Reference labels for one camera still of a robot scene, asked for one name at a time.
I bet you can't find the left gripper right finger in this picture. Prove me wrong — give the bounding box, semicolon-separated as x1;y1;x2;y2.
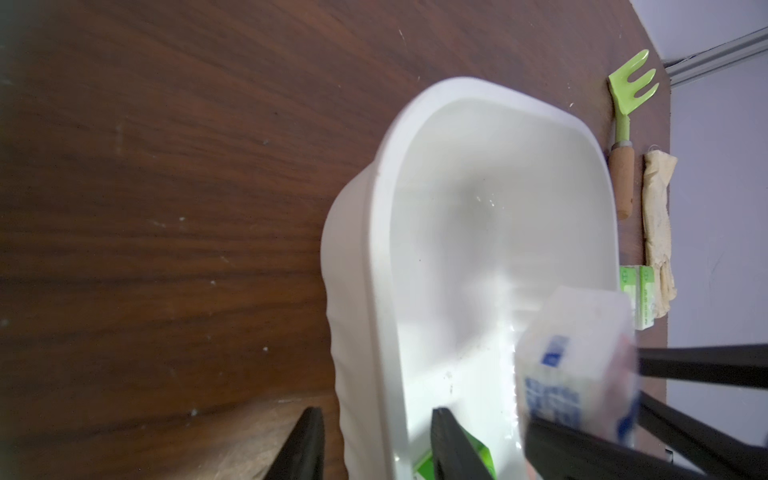
430;407;491;480

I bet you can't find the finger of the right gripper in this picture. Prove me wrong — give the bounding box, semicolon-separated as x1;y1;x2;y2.
524;418;702;479
635;343;768;480

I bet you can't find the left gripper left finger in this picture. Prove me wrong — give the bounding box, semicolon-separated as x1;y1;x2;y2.
263;407;325;480

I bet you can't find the green tissue pack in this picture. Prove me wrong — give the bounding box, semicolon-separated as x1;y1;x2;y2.
413;431;497;480
619;265;656;331

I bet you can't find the pink tissue pack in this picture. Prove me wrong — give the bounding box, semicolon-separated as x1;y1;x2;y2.
514;286;640;446

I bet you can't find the white storage box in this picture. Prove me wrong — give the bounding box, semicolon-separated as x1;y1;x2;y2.
321;77;619;479

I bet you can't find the beige work glove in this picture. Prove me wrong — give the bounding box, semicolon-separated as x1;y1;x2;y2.
642;149;678;318

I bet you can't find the green toy rake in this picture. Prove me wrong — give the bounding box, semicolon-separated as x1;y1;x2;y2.
608;49;659;221

